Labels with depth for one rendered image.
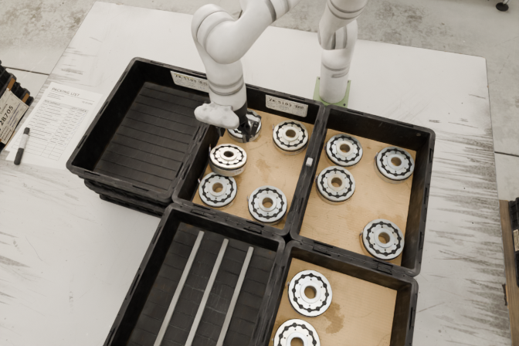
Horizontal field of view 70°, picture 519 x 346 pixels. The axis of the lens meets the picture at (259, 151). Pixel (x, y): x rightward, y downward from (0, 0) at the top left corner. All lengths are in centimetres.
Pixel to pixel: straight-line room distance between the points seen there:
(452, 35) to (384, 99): 146
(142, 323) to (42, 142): 74
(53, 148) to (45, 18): 176
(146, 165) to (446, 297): 91
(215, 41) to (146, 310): 66
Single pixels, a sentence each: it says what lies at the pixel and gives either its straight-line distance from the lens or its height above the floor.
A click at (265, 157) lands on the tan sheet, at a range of 107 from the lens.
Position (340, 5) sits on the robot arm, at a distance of 89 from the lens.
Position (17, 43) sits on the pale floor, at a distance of 299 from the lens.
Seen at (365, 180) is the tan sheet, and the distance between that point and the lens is 107.
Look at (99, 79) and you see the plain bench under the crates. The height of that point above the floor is 70.
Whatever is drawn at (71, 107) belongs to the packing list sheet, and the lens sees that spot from 149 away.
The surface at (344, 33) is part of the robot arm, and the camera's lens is 110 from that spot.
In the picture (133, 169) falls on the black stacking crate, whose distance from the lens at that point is 112.
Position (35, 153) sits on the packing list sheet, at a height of 70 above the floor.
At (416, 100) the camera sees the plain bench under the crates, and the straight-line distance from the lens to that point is 144.
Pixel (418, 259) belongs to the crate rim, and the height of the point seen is 93.
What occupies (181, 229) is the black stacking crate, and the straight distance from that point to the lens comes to 101.
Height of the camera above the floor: 178
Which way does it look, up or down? 62 degrees down
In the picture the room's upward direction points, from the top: 2 degrees counter-clockwise
